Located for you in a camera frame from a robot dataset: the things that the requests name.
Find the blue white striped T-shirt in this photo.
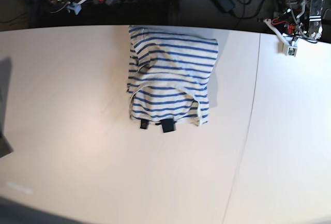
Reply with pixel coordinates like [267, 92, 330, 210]
[127, 26, 219, 132]

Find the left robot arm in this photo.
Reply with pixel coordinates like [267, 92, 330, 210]
[271, 0, 324, 43]

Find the white label sticker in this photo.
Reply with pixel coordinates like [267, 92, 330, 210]
[6, 181, 33, 195]

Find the dark cloth at left edge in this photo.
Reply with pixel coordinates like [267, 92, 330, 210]
[0, 132, 13, 158]

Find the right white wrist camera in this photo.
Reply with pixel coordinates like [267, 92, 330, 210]
[67, 0, 87, 15]

